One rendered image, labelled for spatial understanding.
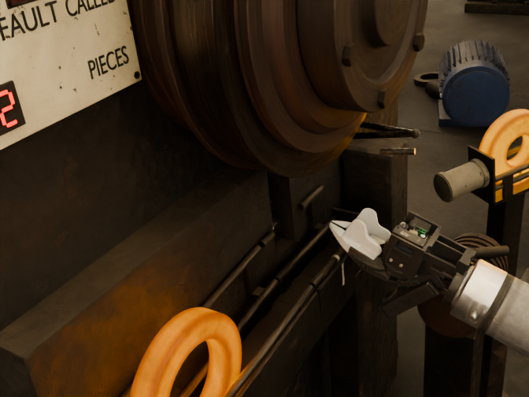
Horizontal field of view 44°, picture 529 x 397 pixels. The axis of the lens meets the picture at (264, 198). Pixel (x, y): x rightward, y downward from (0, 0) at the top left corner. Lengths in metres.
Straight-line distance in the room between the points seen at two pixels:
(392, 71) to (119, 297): 0.44
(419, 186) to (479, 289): 1.77
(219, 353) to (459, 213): 1.77
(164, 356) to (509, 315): 0.46
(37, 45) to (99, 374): 0.37
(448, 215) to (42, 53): 2.00
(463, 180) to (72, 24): 0.83
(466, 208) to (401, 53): 1.70
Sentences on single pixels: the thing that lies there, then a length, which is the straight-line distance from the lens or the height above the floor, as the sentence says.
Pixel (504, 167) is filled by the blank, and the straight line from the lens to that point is 1.36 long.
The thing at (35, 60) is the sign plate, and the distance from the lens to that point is 0.68.
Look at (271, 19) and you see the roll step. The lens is 0.70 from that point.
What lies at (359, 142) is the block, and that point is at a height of 0.80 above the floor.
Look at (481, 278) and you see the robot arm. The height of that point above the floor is 0.74.
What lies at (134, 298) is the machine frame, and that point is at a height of 0.84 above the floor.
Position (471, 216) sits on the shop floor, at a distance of 2.51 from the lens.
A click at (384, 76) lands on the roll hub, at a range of 0.85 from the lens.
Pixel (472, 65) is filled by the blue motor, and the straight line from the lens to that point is 3.01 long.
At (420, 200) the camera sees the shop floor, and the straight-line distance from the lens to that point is 2.59.
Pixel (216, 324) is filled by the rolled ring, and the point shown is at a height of 0.79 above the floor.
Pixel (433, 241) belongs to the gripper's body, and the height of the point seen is 0.77.
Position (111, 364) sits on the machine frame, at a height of 0.78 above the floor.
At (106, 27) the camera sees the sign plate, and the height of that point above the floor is 1.13.
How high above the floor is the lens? 1.30
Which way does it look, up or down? 29 degrees down
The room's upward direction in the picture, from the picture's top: 6 degrees counter-clockwise
